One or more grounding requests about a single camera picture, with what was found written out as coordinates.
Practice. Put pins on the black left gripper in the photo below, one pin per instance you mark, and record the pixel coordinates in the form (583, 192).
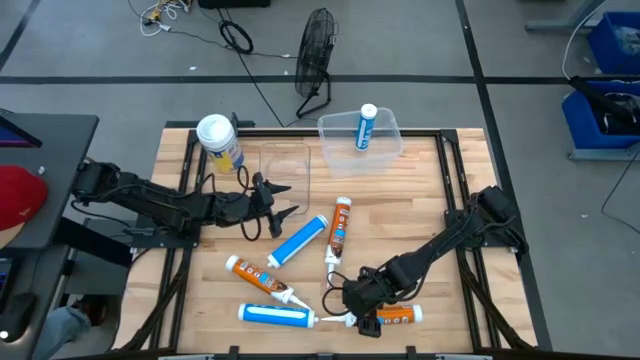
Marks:
(262, 205)

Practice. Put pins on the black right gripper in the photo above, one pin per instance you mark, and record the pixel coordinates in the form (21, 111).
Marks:
(370, 295)

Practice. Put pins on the orange sealant tube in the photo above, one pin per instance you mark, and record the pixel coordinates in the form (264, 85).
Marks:
(260, 278)
(400, 315)
(340, 225)

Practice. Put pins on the blue silicone tube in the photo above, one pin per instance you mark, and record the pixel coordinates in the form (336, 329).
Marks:
(365, 130)
(277, 315)
(297, 241)

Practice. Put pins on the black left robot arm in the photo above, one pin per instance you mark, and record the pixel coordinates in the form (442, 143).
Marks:
(150, 200)

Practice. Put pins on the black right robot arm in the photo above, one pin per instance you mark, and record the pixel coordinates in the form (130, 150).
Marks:
(440, 245)

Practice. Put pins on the clear flat plastic lid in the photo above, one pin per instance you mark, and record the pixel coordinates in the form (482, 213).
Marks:
(287, 165)

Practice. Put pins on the frosted plastic container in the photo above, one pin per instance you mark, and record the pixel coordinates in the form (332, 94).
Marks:
(340, 145)

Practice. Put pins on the black floor fan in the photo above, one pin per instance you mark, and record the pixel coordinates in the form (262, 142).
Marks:
(315, 50)

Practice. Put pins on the black box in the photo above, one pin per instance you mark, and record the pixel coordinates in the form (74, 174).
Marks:
(235, 3)

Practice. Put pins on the dark grey desk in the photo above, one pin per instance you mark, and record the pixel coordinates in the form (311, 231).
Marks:
(60, 150)

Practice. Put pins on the person's leg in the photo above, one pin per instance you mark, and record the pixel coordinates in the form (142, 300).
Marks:
(57, 330)

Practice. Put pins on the red cap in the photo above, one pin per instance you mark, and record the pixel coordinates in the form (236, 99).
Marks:
(20, 195)

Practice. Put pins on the person's head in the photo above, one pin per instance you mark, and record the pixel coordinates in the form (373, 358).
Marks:
(9, 237)

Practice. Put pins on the computer screen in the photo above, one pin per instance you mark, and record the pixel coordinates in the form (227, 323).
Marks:
(12, 137)

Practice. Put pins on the black computer mouse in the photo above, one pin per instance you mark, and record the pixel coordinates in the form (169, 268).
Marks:
(17, 315)

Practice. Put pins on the blue bin with black parts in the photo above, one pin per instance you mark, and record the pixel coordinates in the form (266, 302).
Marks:
(580, 125)

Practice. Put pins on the grey table base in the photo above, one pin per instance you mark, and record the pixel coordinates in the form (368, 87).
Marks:
(550, 25)

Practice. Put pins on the blue storage bin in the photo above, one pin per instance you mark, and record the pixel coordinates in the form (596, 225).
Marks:
(607, 50)

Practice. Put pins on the black aluminium table frame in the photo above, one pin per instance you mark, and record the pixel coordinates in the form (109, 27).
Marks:
(300, 133)

